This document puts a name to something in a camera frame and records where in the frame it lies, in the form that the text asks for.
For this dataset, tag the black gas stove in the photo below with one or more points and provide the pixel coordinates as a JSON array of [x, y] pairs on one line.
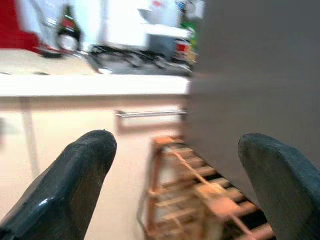
[[140, 62]]

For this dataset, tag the grey fridge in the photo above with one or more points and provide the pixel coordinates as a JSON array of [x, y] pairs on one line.
[[255, 75]]

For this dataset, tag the green food packages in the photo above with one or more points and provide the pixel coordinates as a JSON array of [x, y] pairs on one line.
[[190, 32]]

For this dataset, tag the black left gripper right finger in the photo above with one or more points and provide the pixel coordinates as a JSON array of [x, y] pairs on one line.
[[287, 190]]

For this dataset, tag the red kitchen appliance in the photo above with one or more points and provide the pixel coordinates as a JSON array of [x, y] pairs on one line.
[[15, 27]]

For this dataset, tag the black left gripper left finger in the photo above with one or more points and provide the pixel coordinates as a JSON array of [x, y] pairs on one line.
[[65, 190]]

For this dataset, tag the dark glass bottle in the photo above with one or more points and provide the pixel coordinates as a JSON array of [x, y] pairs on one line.
[[68, 27]]

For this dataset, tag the wooden slatted pallet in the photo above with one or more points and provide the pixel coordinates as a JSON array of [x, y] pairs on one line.
[[190, 200]]

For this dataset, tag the cream kitchen cabinet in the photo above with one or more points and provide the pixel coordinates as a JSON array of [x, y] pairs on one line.
[[75, 150]]

